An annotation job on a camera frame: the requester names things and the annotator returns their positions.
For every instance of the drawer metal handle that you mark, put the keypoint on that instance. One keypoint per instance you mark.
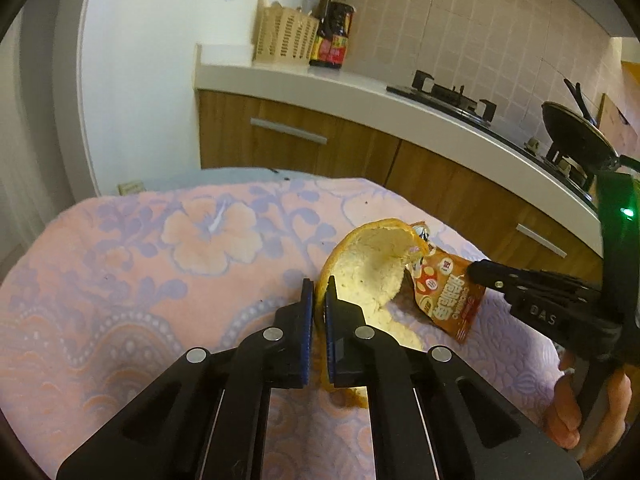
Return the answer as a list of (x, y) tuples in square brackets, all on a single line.
[(289, 130), (541, 240)]

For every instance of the black frying pan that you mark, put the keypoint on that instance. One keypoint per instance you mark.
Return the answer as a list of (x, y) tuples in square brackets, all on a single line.
[(573, 136)]

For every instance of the wooden cutting board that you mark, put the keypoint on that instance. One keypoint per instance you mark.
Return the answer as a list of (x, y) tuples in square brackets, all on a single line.
[(616, 128)]

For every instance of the middle drawer metal handle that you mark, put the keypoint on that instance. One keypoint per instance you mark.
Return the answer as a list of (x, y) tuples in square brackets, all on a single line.
[(541, 240)]

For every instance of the dark vinegar bottle red label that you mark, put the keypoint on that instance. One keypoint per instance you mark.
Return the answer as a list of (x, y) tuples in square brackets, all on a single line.
[(341, 14)]

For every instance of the pomelo peel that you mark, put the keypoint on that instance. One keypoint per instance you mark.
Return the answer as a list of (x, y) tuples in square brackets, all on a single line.
[(368, 266)]

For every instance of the beige plastic utensil basket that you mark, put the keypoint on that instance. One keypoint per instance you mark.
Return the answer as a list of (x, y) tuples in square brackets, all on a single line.
[(285, 35)]

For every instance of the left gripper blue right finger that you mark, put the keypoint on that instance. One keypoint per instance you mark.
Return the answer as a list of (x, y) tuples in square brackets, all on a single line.
[(432, 416)]

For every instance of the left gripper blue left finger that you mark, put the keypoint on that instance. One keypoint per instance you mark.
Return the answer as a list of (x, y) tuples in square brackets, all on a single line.
[(206, 416)]

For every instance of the white orange wall cabinet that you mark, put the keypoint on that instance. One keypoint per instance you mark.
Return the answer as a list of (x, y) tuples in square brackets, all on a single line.
[(633, 69)]

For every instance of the person's right hand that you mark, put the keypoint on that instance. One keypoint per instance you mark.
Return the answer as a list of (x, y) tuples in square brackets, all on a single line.
[(562, 418)]

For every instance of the orange snack packet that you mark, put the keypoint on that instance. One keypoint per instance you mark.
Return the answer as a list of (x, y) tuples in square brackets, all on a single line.
[(442, 289)]

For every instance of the pink floral tablecloth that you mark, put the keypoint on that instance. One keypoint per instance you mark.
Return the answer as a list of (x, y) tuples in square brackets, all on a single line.
[(117, 288)]

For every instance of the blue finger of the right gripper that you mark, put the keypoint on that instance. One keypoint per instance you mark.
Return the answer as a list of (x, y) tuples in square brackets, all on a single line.
[(499, 277)]

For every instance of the dark soy sauce bottle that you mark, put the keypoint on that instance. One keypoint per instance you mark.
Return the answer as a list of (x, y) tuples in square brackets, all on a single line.
[(323, 39)]

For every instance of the white kitchen countertop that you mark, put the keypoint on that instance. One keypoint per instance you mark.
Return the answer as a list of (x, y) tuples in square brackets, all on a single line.
[(366, 101)]

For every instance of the black gas stove top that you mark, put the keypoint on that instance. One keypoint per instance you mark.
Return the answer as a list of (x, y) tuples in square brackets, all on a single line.
[(479, 115)]

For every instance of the left drawer metal handle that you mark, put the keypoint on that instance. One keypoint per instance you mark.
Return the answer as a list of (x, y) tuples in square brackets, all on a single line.
[(289, 130)]

